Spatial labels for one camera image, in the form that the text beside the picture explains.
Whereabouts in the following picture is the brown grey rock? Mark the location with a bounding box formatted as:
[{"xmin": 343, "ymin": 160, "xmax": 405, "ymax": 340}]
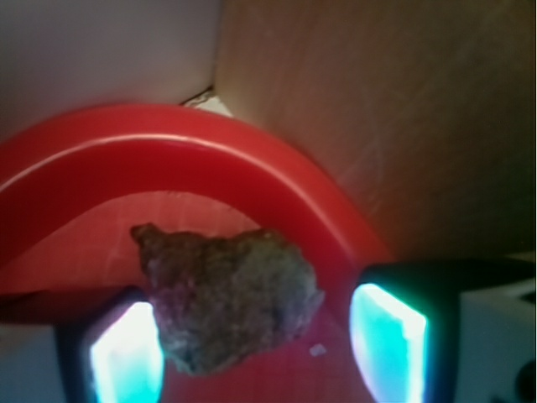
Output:
[{"xmin": 129, "ymin": 223, "xmax": 325, "ymax": 376}]

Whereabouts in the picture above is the red plastic tray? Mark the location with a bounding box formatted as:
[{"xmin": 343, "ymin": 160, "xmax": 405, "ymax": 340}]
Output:
[{"xmin": 1, "ymin": 105, "xmax": 391, "ymax": 402}]

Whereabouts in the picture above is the small white crumb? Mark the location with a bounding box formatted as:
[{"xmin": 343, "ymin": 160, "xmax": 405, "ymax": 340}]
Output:
[{"xmin": 309, "ymin": 343, "xmax": 327, "ymax": 357}]

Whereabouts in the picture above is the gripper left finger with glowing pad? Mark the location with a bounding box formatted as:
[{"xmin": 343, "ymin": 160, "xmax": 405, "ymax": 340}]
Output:
[{"xmin": 55, "ymin": 286, "xmax": 163, "ymax": 402}]

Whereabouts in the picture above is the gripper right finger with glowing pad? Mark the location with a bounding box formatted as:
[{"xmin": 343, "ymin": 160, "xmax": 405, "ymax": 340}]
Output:
[{"xmin": 350, "ymin": 258, "xmax": 536, "ymax": 402}]

